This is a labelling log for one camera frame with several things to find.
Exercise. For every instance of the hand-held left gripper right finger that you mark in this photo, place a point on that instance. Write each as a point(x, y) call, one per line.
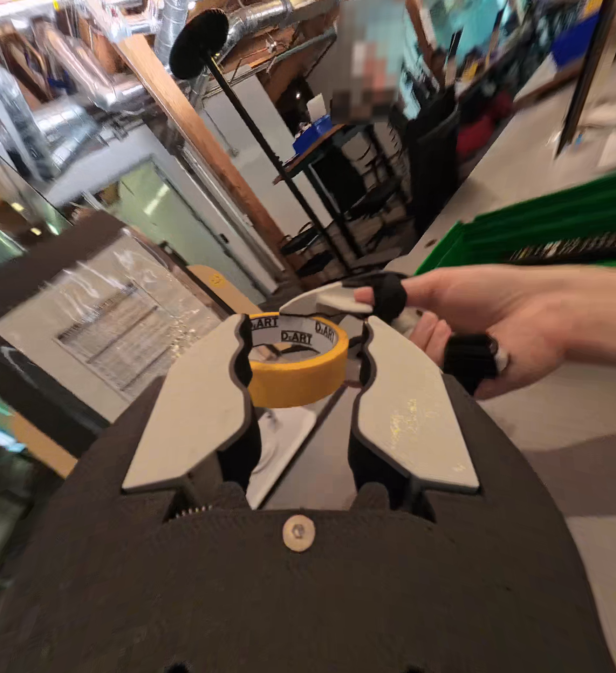
point(413, 420)

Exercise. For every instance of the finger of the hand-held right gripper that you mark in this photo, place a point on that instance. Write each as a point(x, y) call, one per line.
point(324, 300)

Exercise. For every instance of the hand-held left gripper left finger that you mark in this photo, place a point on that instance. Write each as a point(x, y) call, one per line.
point(192, 415)

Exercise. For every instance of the yellow masking tape roll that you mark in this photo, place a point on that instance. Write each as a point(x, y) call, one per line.
point(297, 381)

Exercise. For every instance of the green plastic bin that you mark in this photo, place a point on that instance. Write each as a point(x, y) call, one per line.
point(528, 231)

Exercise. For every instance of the person's right hand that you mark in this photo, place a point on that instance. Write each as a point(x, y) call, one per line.
point(497, 305)

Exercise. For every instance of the clear acrylic sign holder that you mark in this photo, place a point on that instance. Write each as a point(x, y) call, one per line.
point(103, 326)

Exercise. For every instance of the background workbench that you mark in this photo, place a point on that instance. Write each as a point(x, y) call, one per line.
point(334, 157)

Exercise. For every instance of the black remote control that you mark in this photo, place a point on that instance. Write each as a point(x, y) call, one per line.
point(576, 247)

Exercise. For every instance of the small blue storage bin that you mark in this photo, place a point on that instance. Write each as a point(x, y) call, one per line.
point(316, 134)

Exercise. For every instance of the wooden beam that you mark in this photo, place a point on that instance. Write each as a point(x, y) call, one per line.
point(192, 136)

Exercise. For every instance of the black floor lamp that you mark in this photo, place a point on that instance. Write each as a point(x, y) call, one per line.
point(200, 44)

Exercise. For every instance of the silver air duct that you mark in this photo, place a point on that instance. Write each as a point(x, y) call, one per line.
point(255, 18)

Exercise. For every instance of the black metal post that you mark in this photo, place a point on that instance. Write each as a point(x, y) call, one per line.
point(586, 79)

